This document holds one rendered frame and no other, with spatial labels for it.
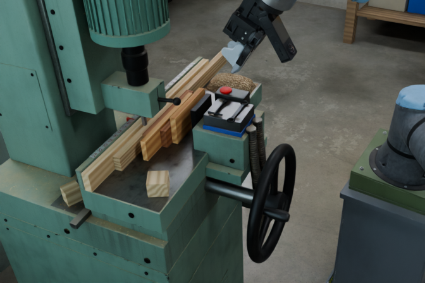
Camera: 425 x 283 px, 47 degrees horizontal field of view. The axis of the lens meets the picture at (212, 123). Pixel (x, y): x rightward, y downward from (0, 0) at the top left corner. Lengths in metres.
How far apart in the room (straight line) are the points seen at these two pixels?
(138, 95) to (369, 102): 2.23
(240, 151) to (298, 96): 2.05
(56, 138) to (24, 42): 0.26
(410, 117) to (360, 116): 1.56
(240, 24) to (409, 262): 1.00
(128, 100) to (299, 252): 1.24
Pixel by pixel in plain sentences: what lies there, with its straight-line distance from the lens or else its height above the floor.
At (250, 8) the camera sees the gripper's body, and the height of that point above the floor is 1.24.
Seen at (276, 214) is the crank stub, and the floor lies 0.88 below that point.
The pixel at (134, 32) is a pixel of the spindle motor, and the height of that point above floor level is 1.23.
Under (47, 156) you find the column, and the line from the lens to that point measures 1.36.
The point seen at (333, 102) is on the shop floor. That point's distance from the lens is 3.15.
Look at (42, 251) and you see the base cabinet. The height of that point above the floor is 0.62.
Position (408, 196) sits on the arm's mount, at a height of 0.60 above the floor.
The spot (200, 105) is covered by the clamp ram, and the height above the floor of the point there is 1.00.
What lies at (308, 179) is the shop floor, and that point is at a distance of 2.52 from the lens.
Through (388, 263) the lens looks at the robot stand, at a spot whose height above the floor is 0.32.
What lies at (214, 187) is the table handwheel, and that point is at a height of 0.82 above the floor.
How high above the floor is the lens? 1.62
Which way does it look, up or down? 34 degrees down
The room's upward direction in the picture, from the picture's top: 3 degrees counter-clockwise
